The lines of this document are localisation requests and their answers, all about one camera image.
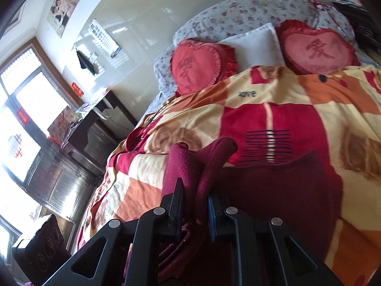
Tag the black embroidered cushion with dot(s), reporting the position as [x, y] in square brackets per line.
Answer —
[41, 251]

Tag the left red heart pillow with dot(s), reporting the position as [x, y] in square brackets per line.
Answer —
[196, 65]

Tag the white pillow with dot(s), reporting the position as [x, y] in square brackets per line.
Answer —
[259, 47]

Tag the red heart pillow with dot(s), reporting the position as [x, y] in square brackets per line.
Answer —
[196, 65]
[307, 50]

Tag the black garment on wall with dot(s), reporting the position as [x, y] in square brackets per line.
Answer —
[85, 63]

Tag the maroon sweater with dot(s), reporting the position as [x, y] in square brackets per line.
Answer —
[299, 192]

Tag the orange red patterned blanket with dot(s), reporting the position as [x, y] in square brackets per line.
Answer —
[274, 116]

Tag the dark wooden desk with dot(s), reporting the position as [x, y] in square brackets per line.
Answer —
[84, 135]

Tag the wedding photo poster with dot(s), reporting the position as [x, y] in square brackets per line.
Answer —
[60, 12]

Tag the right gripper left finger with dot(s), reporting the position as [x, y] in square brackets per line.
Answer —
[126, 253]

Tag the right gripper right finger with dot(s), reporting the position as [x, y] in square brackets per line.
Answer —
[265, 252]

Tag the dark carved wooden cabinet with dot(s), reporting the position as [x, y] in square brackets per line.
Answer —
[366, 32]

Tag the floral quilt headboard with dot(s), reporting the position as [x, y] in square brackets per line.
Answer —
[233, 17]

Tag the right red heart pillow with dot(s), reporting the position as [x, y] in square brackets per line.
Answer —
[307, 50]

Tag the window with red decals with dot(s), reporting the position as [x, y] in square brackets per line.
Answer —
[36, 175]

